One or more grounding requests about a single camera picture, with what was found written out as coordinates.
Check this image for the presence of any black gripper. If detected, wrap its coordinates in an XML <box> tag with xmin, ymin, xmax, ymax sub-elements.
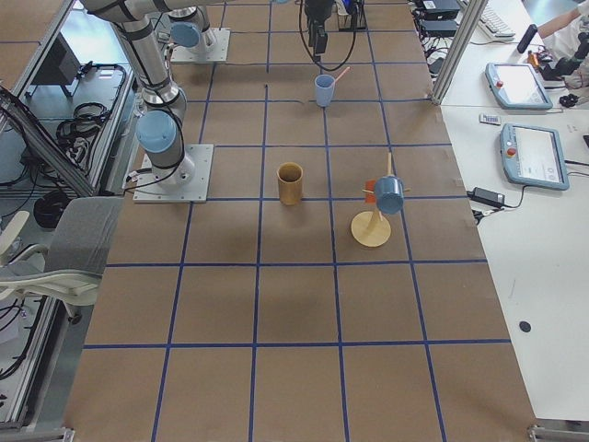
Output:
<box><xmin>303</xmin><ymin>0</ymin><xmax>336</xmax><ymax>53</ymax></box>

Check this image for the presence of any light blue plastic cup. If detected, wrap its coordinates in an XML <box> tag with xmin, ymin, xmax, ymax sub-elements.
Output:
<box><xmin>314</xmin><ymin>74</ymin><xmax>335</xmax><ymax>108</ymax></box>

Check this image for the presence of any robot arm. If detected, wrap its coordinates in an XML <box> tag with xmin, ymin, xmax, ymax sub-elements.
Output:
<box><xmin>82</xmin><ymin>0</ymin><xmax>365</xmax><ymax>121</ymax></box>
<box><xmin>167</xmin><ymin>6</ymin><xmax>217</xmax><ymax>52</ymax></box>

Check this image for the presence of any bamboo chopstick holder cup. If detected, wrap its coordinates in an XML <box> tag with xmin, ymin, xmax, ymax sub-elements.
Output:
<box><xmin>276</xmin><ymin>162</ymin><xmax>303</xmax><ymax>205</ymax></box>

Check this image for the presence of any orange mug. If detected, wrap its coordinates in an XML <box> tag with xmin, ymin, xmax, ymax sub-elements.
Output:
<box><xmin>363</xmin><ymin>180</ymin><xmax>376</xmax><ymax>204</ymax></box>

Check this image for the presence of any blue mug on tree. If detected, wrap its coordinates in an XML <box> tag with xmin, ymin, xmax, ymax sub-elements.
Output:
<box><xmin>374</xmin><ymin>175</ymin><xmax>404</xmax><ymax>215</ymax></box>

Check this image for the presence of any wooden mug tree stand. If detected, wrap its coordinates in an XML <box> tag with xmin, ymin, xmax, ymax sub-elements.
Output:
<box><xmin>351</xmin><ymin>151</ymin><xmax>397</xmax><ymax>248</ymax></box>

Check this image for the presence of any upper teach pendant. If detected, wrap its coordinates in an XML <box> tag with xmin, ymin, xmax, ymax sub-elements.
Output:
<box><xmin>485</xmin><ymin>63</ymin><xmax>553</xmax><ymax>111</ymax></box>

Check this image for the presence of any teach pendant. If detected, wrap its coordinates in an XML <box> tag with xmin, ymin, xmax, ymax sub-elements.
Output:
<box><xmin>499</xmin><ymin>123</ymin><xmax>570</xmax><ymax>191</ymax></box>
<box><xmin>485</xmin><ymin>63</ymin><xmax>553</xmax><ymax>111</ymax></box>

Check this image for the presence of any black power adapter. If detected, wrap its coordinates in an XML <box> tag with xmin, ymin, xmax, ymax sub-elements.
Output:
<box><xmin>467</xmin><ymin>187</ymin><xmax>505</xmax><ymax>209</ymax></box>

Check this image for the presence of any lower teach pendant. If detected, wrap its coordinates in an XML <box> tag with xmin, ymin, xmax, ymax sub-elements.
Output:
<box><xmin>499</xmin><ymin>123</ymin><xmax>570</xmax><ymax>191</ymax></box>

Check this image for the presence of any grey office chair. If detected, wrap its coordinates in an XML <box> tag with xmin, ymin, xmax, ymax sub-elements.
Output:
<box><xmin>1</xmin><ymin>196</ymin><xmax>123</xmax><ymax>324</ymax></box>

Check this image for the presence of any black wire mug rack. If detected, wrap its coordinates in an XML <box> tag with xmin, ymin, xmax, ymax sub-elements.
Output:
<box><xmin>335</xmin><ymin>0</ymin><xmax>366</xmax><ymax>31</ymax></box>

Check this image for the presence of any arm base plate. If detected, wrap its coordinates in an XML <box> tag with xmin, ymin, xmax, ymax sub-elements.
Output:
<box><xmin>133</xmin><ymin>144</ymin><xmax>214</xmax><ymax>204</ymax></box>
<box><xmin>171</xmin><ymin>23</ymin><xmax>230</xmax><ymax>64</ymax></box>

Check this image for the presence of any aluminium frame post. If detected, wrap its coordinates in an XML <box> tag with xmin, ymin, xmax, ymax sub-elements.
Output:
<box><xmin>431</xmin><ymin>0</ymin><xmax>488</xmax><ymax>105</ymax></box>

